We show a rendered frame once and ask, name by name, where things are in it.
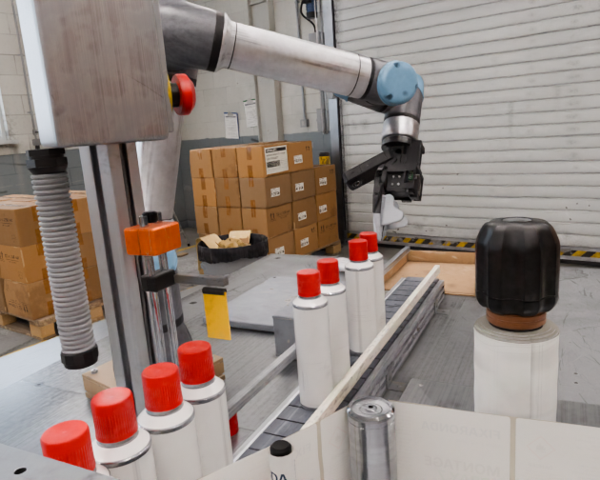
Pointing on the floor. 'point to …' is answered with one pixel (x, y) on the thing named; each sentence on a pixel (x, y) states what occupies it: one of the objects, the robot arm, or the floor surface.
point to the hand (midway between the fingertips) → (377, 234)
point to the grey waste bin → (226, 267)
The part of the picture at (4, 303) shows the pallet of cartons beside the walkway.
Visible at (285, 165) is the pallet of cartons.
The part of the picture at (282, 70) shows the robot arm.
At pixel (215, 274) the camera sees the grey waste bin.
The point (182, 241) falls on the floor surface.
